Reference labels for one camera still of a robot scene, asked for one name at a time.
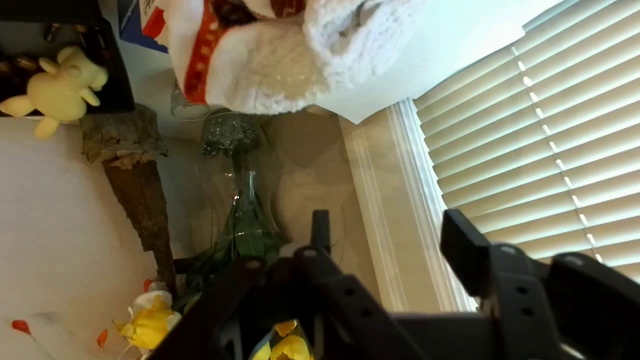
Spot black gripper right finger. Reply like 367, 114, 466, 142
441, 208, 491, 296

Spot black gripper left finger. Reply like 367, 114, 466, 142
310, 210, 333, 251

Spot white patterned cloth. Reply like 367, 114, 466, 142
164, 0, 428, 114

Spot green glass bottle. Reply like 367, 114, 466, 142
187, 110, 284, 292

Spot white window blinds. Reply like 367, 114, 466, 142
417, 0, 640, 279

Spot yellow artificial flower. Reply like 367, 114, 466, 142
119, 289, 182, 353

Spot dark cone figurine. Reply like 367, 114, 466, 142
80, 103, 176, 292

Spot yellow plush toy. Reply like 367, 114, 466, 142
0, 46, 109, 137

